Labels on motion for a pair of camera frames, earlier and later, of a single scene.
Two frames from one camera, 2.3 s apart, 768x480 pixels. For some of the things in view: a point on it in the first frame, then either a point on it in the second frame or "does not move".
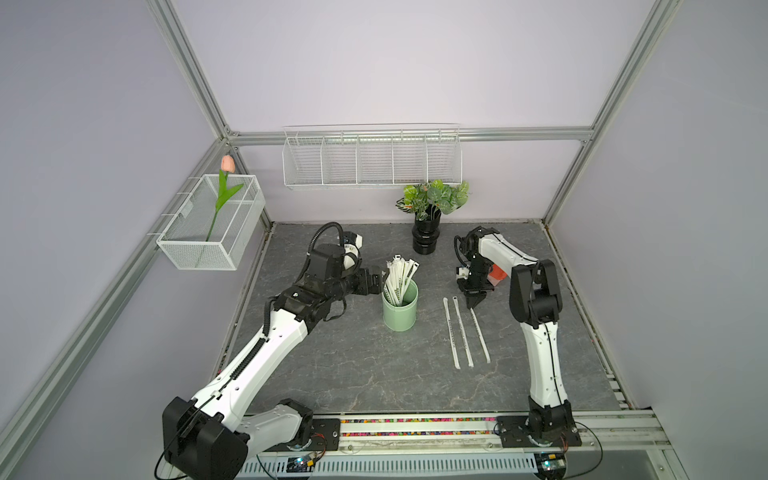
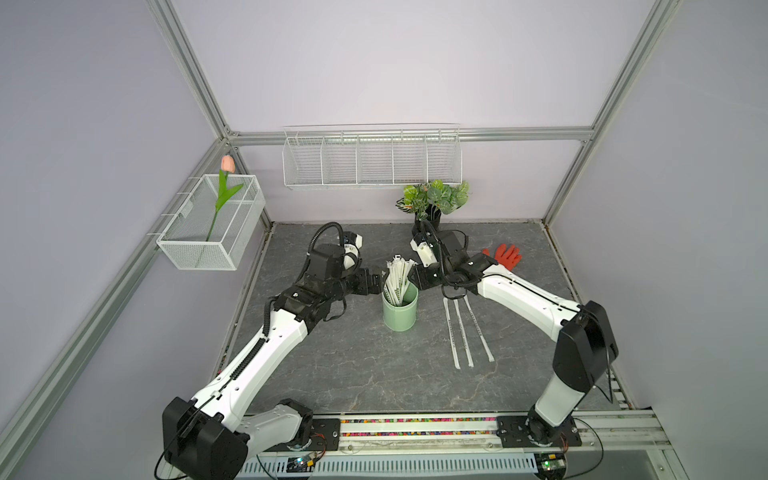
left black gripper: [363, 287] does not move
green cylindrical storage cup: [402, 318] does not move
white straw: [463, 333] does not move
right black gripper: [471, 293] to [417, 278]
